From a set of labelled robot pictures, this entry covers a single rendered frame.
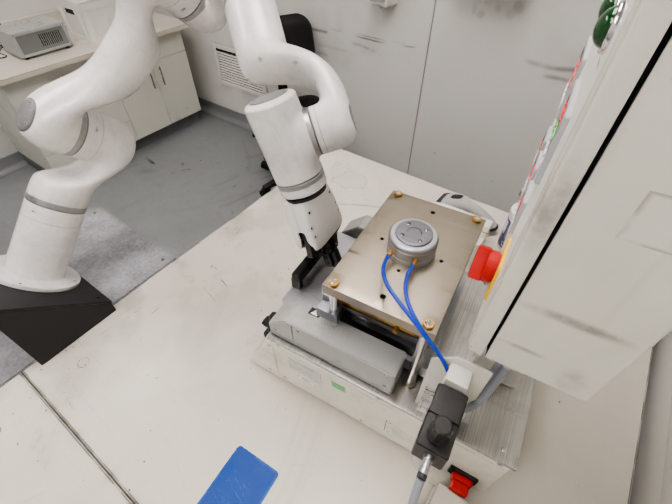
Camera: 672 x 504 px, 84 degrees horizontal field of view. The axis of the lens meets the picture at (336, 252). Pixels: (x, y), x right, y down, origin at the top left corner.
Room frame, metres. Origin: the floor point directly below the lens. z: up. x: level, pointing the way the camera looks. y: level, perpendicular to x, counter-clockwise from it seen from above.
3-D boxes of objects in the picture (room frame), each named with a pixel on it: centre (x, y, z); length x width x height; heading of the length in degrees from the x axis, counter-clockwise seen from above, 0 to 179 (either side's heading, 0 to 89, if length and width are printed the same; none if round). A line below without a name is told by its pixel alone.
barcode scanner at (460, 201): (0.91, -0.42, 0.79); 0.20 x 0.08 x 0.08; 54
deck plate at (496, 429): (0.41, -0.15, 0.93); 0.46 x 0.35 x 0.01; 61
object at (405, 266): (0.40, -0.14, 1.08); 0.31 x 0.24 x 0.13; 151
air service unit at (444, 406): (0.17, -0.13, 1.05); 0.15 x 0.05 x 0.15; 151
